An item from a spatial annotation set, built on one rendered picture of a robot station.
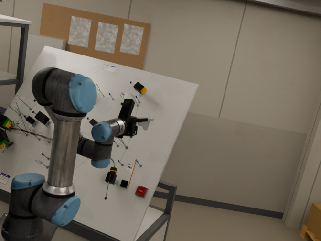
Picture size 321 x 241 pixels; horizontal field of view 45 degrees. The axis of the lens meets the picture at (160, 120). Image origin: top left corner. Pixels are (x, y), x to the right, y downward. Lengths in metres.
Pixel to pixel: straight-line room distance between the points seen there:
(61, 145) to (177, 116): 1.12
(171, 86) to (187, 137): 2.08
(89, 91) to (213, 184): 3.55
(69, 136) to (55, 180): 0.17
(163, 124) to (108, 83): 0.49
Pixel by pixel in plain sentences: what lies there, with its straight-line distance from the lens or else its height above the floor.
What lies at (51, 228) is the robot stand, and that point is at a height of 1.16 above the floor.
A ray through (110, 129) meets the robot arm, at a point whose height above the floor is 1.58.
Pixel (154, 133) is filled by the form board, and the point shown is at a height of 1.38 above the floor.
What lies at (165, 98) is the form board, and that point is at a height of 1.57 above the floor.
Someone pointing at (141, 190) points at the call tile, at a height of 1.12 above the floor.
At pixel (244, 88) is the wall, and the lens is 4.41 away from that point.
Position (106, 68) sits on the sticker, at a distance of 2.61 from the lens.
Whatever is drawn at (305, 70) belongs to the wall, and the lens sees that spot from 4.59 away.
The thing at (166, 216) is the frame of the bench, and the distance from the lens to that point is 2.62.
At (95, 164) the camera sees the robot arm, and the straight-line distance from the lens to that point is 1.58.
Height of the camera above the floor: 2.02
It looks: 14 degrees down
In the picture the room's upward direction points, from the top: 11 degrees clockwise
